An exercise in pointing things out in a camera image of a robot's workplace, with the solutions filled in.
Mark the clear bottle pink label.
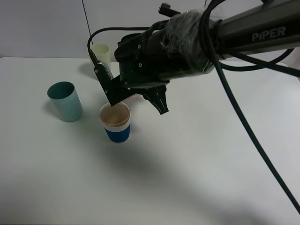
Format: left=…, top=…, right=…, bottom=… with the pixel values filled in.
left=123, top=94, right=144, bottom=103

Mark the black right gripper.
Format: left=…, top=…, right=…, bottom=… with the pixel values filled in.
left=114, top=35, right=170, bottom=115

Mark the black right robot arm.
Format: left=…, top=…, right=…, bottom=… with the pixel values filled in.
left=108, top=0, right=300, bottom=114

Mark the pale green plastic cup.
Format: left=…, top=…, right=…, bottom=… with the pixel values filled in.
left=90, top=44, right=111, bottom=68

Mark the teal plastic cup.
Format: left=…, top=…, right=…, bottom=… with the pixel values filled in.
left=47, top=81, right=83, bottom=122

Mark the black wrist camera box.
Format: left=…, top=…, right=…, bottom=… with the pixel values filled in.
left=94, top=61, right=137, bottom=106

